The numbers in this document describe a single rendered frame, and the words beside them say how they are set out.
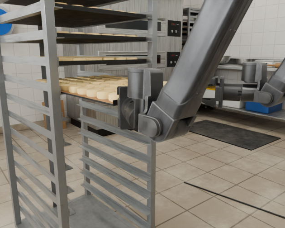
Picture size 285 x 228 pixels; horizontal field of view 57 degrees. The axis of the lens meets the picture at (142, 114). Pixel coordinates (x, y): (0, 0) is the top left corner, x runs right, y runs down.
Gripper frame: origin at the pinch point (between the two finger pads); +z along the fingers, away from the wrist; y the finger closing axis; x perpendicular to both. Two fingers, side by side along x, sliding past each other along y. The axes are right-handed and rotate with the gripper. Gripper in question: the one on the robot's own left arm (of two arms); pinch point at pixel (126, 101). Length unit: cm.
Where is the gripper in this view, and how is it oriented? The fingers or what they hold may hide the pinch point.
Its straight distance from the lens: 70.6
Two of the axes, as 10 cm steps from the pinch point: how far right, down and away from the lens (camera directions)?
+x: -9.8, 0.5, -2.1
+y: 0.0, -9.7, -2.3
